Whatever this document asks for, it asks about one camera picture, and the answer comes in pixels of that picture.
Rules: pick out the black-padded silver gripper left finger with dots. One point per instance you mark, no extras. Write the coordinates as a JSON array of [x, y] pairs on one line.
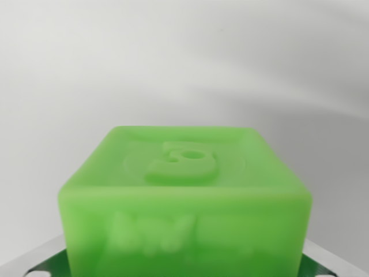
[[31, 259]]

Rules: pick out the black-padded silver gripper right finger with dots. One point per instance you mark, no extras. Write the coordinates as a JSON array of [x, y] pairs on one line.
[[325, 264]]

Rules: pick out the green embossed cube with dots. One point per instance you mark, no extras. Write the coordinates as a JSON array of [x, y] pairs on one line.
[[184, 207]]

